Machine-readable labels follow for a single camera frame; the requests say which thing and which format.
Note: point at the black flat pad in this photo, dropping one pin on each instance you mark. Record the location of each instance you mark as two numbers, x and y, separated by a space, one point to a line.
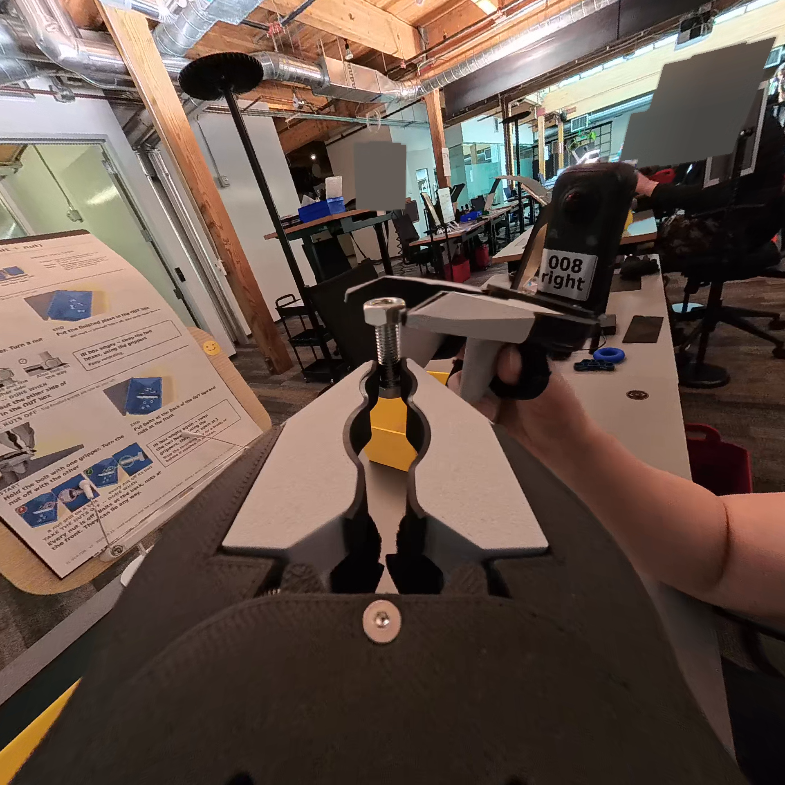
643 329

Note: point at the black floor lamp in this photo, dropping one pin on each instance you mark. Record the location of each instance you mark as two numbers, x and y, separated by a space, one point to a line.
257 184

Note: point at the wooden post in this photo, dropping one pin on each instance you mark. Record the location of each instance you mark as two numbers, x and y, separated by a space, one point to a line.
196 184

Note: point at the black high-back chair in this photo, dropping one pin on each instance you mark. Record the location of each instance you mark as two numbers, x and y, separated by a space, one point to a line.
343 306

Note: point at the ceiling projector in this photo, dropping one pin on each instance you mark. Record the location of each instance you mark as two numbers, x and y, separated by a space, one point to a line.
694 30

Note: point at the person's right hand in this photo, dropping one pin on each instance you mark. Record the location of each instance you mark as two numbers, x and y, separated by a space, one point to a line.
546 423

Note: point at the person's right forearm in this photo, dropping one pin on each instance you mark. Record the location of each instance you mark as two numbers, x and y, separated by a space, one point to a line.
674 521

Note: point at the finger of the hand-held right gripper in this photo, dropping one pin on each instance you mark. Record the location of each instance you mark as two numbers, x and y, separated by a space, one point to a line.
478 319
417 287

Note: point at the instruction sheet board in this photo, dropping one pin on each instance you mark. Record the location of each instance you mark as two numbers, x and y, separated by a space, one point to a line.
104 398

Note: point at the yellow plastic bin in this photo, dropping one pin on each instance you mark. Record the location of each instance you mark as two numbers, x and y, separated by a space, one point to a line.
30 730
392 435

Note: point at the black office chair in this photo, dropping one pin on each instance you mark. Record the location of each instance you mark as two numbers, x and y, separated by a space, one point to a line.
723 257

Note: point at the steel hex nut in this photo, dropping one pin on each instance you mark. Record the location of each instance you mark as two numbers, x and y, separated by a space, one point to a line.
384 311

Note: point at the red floor bin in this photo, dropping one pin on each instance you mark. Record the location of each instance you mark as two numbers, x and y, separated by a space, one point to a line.
457 270

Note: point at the white container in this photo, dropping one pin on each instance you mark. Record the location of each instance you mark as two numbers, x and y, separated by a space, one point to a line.
333 187

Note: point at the silver ventilation duct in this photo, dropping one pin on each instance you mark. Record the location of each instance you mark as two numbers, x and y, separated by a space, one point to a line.
276 67

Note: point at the black utility cart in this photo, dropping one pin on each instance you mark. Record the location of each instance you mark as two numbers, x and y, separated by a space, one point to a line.
303 337

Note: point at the blue storage bin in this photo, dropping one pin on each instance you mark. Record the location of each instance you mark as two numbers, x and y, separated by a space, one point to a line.
322 210

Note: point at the wooden top standing desk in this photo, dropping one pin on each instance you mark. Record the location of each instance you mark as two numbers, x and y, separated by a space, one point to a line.
331 224

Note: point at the glass door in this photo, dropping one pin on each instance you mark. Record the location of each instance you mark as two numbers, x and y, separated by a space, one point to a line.
73 184

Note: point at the red plastic crate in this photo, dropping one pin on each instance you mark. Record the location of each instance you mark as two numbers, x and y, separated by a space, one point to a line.
717 460

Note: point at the wooden top office desk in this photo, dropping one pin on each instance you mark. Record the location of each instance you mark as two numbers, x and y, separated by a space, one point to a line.
641 227

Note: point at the white board stand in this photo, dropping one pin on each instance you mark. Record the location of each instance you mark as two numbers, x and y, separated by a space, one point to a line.
132 570

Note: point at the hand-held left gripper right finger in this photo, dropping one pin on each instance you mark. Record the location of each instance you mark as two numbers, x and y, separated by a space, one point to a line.
478 490

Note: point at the steel hex bolt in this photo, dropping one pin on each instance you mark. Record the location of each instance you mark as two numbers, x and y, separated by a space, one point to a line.
390 355

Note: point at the tilted dark board on stand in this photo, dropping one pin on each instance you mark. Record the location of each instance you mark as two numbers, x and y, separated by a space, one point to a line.
530 251

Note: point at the dark blue plastic toy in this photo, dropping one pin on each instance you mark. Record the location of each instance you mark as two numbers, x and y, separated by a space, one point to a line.
593 366

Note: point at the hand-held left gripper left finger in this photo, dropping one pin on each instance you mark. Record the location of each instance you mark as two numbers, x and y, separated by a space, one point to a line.
288 490

